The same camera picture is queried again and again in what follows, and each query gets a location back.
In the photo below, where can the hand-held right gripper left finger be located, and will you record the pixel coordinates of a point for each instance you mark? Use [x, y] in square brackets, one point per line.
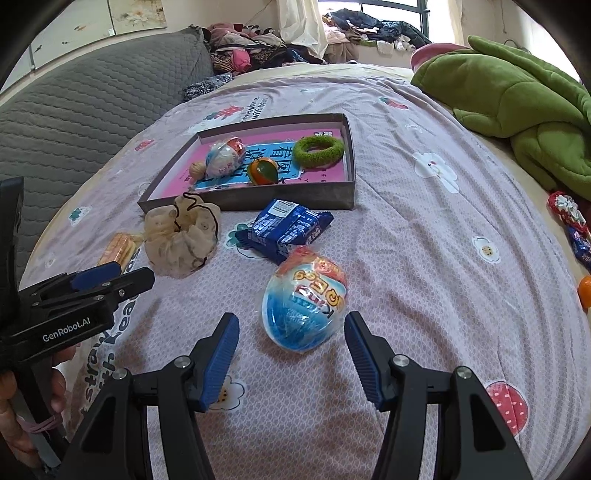
[219, 364]

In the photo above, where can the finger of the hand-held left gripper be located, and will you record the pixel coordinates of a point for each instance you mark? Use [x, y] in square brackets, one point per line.
[124, 286]
[97, 276]

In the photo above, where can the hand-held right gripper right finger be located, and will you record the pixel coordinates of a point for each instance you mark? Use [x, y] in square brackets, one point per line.
[364, 364]

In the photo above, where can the blue toy egg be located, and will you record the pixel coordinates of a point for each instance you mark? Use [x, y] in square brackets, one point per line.
[224, 157]
[300, 304]

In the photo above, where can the walnut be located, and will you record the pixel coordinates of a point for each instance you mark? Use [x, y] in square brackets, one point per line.
[197, 170]

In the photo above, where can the shallow grey cardboard box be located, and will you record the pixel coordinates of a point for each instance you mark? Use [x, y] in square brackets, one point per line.
[277, 198]

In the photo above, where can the tangerine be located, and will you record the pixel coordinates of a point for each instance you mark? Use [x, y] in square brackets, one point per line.
[263, 171]
[585, 291]

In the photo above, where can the green fluffy scrunchie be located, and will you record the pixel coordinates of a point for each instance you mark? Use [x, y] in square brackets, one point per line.
[318, 161]

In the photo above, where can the person's left hand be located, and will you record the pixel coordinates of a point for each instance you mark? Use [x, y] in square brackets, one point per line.
[9, 415]

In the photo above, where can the orange biscuit packet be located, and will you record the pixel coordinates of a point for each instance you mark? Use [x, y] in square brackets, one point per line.
[121, 247]

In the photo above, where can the beige scrunchie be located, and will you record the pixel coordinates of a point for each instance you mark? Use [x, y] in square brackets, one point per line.
[180, 240]

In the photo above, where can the pink rubber band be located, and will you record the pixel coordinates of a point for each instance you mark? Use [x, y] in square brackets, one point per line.
[34, 425]

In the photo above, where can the printed pink bedsheet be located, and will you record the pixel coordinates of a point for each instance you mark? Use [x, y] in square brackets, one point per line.
[415, 277]

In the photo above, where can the blue snack packet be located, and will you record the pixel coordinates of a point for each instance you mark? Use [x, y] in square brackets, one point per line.
[281, 228]

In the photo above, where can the grey quilted headboard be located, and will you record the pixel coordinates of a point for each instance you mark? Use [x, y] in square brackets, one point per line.
[92, 115]

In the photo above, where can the dark floral cloth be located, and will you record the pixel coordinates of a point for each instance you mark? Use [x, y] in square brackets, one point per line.
[207, 87]

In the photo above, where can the blue candy wrapper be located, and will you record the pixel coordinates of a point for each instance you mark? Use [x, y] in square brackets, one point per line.
[582, 247]

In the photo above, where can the red white candy wrapper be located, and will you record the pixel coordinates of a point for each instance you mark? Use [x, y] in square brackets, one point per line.
[565, 207]

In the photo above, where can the pile of clothes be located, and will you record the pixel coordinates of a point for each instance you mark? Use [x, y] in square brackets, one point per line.
[258, 50]

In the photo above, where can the cream bed sheet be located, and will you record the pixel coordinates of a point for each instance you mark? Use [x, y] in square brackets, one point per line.
[323, 70]

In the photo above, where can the green plush blanket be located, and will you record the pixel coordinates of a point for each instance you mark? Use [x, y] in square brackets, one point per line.
[498, 92]

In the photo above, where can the pink pillow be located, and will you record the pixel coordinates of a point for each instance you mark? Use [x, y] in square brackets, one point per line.
[429, 53]

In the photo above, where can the white curtain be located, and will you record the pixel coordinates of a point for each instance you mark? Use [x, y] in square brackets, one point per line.
[309, 23]

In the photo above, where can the window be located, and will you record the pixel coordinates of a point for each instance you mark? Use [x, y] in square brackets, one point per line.
[392, 5]

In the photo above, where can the flower wall picture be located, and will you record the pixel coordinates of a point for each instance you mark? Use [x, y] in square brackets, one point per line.
[138, 9]

